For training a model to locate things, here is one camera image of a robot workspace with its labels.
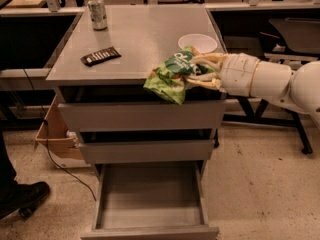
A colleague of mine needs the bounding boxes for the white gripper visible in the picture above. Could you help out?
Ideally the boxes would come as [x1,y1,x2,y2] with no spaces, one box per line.
[185,53,260,97]

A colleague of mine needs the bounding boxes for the green rice chip bag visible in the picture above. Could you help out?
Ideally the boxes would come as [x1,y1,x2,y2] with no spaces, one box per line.
[143,46,217,105]

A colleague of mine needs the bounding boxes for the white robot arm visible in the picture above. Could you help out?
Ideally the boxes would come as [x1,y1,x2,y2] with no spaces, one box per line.
[186,53,320,117]

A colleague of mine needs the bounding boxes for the grey middle drawer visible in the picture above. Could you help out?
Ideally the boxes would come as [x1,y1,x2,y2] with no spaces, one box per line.
[80,139,214,164]

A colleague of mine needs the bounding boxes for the grey drawer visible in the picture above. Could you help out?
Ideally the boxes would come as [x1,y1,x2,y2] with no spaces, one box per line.
[80,139,214,164]
[58,100,225,132]
[81,161,219,240]

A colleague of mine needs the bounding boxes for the grey drawer cabinet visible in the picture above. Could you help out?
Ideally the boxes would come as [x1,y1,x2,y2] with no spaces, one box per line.
[45,5,237,240]

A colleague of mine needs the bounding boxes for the grey top drawer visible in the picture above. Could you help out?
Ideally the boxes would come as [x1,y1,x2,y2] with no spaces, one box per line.
[58,100,225,132]

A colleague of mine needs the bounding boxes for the grey bottom drawer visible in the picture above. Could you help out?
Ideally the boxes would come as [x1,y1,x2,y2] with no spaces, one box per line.
[81,161,219,240]

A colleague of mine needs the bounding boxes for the white ceramic bowl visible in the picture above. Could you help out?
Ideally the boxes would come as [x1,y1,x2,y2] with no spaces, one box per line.
[178,34,218,54]

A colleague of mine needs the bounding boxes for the dark chocolate bar wrapper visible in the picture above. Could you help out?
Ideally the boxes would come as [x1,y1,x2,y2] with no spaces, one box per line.
[81,46,121,67]

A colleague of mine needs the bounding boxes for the silver green soda can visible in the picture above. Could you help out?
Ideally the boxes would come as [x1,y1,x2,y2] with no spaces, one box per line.
[87,0,107,30]

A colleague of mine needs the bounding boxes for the cardboard box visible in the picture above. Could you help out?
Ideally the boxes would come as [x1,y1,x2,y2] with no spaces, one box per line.
[35,97,88,168]

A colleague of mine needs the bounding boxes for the black shoe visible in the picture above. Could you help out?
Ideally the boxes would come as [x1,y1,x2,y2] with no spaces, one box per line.
[0,181,50,219]

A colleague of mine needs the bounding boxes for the dark trouser leg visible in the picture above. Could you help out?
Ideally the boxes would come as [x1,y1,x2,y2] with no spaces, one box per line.
[0,132,16,192]

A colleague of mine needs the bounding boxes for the black table frame leg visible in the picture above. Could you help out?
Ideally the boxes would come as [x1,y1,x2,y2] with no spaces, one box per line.
[222,58,314,155]

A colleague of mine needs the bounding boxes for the black cable on floor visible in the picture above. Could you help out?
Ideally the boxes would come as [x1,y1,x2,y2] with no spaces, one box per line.
[21,68,98,202]

